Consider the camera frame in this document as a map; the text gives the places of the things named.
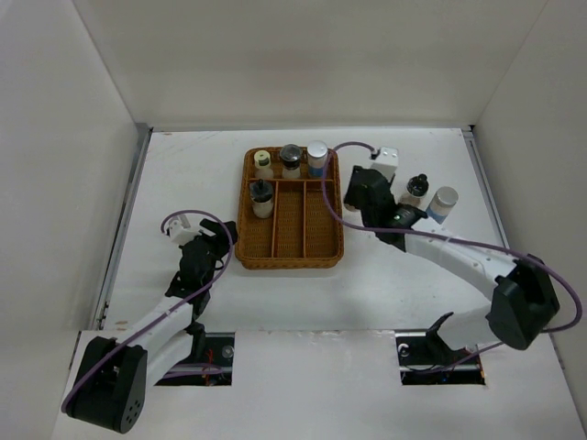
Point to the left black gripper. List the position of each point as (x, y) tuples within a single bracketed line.
[(219, 239)]

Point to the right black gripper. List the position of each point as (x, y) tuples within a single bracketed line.
[(350, 197)]

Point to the silver cap blue label bottle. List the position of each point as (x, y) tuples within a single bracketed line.
[(317, 153)]

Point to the small black cap bottle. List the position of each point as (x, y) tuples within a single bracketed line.
[(415, 190)]

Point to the black cap pepper jar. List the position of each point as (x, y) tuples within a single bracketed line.
[(261, 195)]

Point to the black cap salt grinder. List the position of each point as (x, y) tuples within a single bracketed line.
[(290, 156)]

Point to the yellow cap spice bottle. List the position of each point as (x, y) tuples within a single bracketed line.
[(262, 163)]

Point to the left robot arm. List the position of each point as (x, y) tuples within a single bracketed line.
[(168, 345)]

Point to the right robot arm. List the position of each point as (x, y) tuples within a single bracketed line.
[(521, 297)]

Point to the brown wicker divided tray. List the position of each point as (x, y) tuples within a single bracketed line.
[(300, 231)]

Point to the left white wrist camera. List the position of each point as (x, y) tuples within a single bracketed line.
[(179, 230)]

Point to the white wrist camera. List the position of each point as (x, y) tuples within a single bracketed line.
[(386, 161), (179, 230)]

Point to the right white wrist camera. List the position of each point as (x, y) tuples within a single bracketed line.
[(386, 161)]

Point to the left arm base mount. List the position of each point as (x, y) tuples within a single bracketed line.
[(209, 365)]

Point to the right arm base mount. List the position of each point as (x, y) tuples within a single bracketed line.
[(425, 359)]

